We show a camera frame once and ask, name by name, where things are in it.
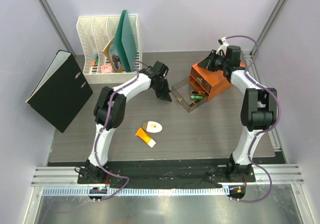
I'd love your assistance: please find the black gold lipstick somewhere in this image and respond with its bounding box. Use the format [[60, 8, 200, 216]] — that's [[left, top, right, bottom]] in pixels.
[[191, 90, 206, 96], [188, 99, 201, 108]]

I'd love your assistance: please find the green lip balm tube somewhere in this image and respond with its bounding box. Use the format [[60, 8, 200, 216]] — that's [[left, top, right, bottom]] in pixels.
[[190, 95, 204, 100]]

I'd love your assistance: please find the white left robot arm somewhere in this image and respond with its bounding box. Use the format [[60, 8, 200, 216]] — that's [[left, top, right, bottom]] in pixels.
[[79, 61, 172, 184]]

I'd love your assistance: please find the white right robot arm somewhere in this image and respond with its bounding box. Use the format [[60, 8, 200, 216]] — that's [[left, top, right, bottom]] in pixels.
[[198, 45, 278, 182]]

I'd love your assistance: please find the orange drawer box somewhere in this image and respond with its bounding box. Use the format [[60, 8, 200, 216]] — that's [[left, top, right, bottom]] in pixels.
[[190, 63, 233, 102]]

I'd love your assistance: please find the white oval compact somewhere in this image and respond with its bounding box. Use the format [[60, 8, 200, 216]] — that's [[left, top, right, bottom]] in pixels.
[[142, 120, 163, 134]]

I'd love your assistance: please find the orange cream tube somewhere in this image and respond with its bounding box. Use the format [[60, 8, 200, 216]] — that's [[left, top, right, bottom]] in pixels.
[[135, 127, 156, 148]]

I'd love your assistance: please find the green folder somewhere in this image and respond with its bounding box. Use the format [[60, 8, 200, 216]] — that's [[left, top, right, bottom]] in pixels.
[[114, 10, 138, 73]]

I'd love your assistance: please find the pink sticky note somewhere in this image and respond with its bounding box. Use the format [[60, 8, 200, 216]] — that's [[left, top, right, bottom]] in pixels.
[[100, 63, 112, 74]]

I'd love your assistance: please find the illustrated booklet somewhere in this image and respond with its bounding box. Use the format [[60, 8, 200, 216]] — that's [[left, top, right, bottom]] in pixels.
[[103, 37, 124, 73]]

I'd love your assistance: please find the white mesh file organizer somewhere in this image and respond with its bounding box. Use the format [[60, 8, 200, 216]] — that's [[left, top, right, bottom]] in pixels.
[[76, 14, 143, 84]]

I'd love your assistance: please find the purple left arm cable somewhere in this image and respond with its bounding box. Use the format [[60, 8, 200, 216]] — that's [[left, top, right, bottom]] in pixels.
[[94, 60, 152, 201]]

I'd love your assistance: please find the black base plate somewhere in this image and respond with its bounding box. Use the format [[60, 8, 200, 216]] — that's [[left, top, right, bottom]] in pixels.
[[74, 158, 256, 189]]

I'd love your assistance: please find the black ring binder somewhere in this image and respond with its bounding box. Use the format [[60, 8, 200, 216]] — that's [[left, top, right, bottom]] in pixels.
[[26, 50, 93, 133]]

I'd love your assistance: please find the white slotted cable duct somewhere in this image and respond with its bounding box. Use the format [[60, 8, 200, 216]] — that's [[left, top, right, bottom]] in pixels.
[[42, 186, 230, 197]]

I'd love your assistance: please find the aluminium frame rail front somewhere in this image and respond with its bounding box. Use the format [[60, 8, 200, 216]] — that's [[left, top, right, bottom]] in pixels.
[[31, 164, 304, 189]]

